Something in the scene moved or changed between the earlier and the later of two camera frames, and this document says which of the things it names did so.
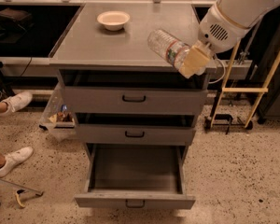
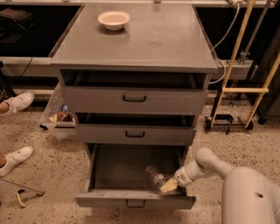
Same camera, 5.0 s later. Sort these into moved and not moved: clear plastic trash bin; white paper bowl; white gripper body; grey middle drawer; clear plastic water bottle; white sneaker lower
Moved: clear plastic water bottle; white gripper body
Not moved: grey middle drawer; white sneaker lower; white paper bowl; clear plastic trash bin
